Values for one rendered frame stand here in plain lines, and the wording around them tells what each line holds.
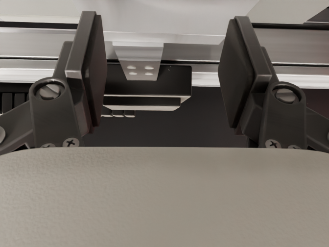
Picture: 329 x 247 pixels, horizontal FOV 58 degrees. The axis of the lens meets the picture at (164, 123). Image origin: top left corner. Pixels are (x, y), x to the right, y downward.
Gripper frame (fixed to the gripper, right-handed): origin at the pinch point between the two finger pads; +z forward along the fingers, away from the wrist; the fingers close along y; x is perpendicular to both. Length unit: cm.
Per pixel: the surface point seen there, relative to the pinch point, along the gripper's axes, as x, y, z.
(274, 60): -16.9, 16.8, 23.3
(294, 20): -0.5, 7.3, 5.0
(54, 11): -0.4, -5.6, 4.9
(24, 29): -2.8, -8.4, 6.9
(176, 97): -17.6, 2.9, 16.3
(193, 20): -0.6, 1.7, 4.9
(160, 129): -45, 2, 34
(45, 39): -15.6, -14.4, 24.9
